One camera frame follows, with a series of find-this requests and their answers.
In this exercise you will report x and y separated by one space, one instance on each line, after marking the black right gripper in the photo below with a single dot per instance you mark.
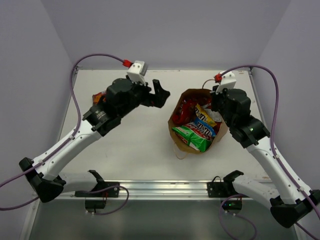
215 96

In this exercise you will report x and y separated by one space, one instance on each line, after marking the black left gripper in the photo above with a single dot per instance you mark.
149 95

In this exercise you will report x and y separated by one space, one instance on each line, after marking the yellow M&M's candy packet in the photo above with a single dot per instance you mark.
202 115

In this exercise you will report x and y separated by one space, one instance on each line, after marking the red candy bag blue label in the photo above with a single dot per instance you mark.
187 109

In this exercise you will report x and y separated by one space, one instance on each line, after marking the green white Chuba snack bag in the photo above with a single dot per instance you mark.
193 137

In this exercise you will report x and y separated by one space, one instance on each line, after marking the orange Doritos chip bag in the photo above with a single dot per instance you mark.
96 97

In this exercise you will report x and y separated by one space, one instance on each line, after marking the dark red white snack bag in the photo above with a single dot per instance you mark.
214 115

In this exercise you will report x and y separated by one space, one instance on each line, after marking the blue white candy bar wrapper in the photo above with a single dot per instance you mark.
205 127

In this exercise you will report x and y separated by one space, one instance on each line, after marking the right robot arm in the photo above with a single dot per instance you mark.
291 199

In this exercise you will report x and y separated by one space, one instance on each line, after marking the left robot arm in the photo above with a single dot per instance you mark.
44 172

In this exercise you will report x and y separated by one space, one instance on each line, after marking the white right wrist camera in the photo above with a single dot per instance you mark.
225 80

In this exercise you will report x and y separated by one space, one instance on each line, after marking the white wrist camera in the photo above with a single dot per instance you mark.
225 80
137 72

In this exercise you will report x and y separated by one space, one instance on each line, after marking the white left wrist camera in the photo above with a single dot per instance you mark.
137 72

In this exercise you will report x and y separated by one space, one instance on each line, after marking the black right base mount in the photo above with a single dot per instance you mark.
223 188

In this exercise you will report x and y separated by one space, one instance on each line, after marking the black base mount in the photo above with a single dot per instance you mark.
96 199
223 188

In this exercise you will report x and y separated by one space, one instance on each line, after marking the aluminium mounting rail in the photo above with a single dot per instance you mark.
158 190

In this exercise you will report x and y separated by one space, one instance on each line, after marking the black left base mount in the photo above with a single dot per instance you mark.
96 199

